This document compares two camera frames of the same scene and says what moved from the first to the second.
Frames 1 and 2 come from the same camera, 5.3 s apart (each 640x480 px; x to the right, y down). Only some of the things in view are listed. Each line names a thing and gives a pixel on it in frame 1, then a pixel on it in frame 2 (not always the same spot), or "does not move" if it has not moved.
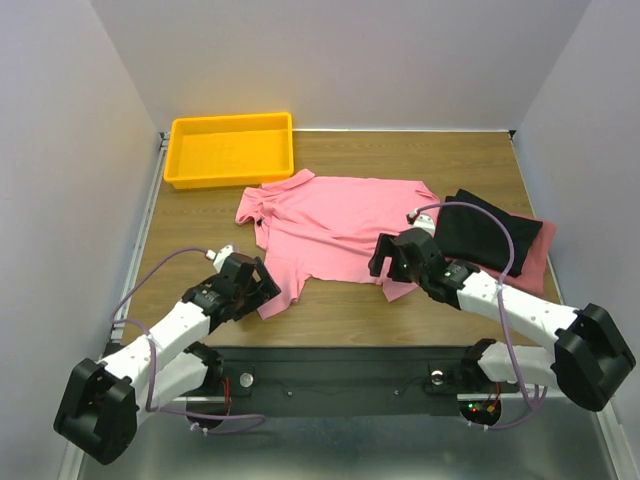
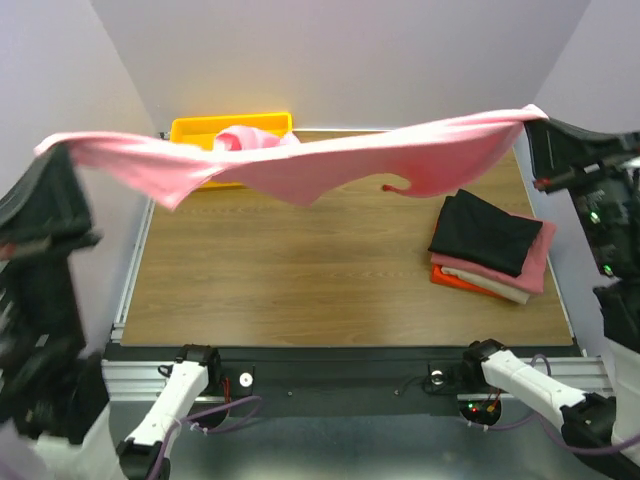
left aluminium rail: x=119 y=320 does not move
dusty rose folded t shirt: x=531 y=277 does not move
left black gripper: x=265 y=282 → x=51 y=230
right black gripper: x=382 y=257 → x=578 y=170
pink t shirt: x=307 y=230 → x=462 y=158
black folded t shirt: x=465 y=235 does not move
